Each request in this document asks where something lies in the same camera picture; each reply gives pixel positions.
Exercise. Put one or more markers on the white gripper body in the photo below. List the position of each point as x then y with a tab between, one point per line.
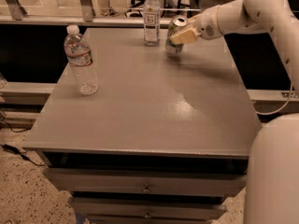
206	24

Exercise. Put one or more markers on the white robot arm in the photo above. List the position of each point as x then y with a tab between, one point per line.
263	36

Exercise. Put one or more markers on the blue plastic bottle white cap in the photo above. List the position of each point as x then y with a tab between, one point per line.
151	16

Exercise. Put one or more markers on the clear water bottle red label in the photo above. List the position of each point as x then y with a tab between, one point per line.
80	58

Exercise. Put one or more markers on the person leg and shoe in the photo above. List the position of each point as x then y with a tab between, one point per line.
106	9

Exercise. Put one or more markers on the grey drawer cabinet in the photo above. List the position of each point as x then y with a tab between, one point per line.
152	113

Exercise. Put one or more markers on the metal railing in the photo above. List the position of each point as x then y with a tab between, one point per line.
87	12

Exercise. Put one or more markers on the top grey drawer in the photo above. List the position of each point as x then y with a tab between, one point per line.
139	182

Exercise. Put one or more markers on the grey drawer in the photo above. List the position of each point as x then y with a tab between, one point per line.
139	182
146	208

